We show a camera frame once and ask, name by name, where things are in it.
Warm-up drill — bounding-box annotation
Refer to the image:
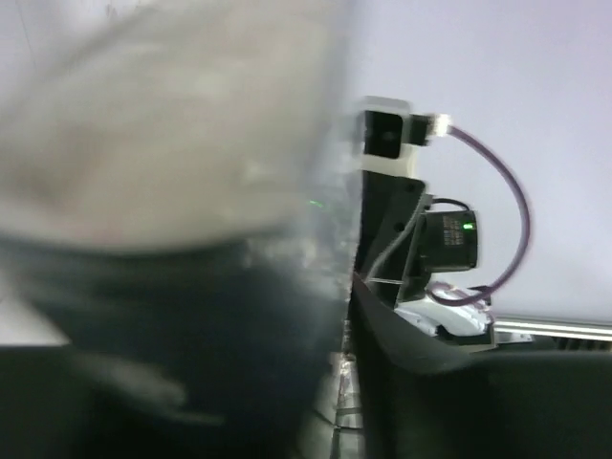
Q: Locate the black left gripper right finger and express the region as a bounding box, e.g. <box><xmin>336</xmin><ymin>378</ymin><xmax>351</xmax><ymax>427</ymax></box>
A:
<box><xmin>351</xmin><ymin>279</ymin><xmax>611</xmax><ymax>458</ymax></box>

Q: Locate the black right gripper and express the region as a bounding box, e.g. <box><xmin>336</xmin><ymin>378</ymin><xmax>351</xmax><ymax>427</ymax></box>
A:
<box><xmin>356</xmin><ymin>171</ymin><xmax>479</xmax><ymax>304</ymax></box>

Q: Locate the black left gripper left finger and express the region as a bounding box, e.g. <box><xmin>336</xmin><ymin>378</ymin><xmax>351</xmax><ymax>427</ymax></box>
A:
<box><xmin>1</xmin><ymin>238</ymin><xmax>335</xmax><ymax>456</ymax></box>

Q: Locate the purple nebula cover book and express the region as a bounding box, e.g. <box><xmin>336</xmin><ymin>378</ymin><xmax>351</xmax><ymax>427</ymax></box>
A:
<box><xmin>0</xmin><ymin>0</ymin><xmax>362</xmax><ymax>431</ymax></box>

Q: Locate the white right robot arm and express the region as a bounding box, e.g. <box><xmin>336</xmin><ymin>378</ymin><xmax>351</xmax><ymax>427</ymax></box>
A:
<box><xmin>356</xmin><ymin>171</ymin><xmax>495</xmax><ymax>349</ymax></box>

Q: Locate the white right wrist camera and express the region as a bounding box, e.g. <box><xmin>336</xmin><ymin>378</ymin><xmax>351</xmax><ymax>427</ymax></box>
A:
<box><xmin>359</xmin><ymin>96</ymin><xmax>452</xmax><ymax>178</ymax></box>

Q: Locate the aluminium rail frame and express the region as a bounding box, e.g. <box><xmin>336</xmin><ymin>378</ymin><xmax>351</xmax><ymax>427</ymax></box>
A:
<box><xmin>495</xmin><ymin>316</ymin><xmax>611</xmax><ymax>350</ymax></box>

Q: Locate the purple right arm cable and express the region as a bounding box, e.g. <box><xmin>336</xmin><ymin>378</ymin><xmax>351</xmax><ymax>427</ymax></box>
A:
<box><xmin>427</xmin><ymin>124</ymin><xmax>533</xmax><ymax>307</ymax></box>

